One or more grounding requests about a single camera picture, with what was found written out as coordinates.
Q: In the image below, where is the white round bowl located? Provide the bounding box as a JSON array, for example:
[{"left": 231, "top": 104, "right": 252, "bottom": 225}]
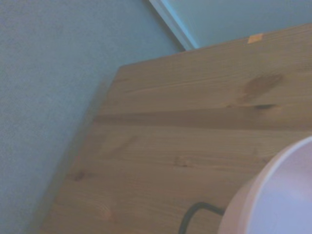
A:
[{"left": 217, "top": 135, "right": 312, "bottom": 234}]

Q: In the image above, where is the white baseboard strip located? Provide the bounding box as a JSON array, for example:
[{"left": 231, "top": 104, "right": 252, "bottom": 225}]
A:
[{"left": 147, "top": 0, "right": 201, "bottom": 51}]

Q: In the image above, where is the orange tape piece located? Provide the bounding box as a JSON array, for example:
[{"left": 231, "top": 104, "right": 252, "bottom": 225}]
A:
[{"left": 247, "top": 33, "right": 265, "bottom": 44}]

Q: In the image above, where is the black bent wire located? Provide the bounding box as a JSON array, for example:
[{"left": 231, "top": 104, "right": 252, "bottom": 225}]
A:
[{"left": 178, "top": 202, "right": 225, "bottom": 234}]

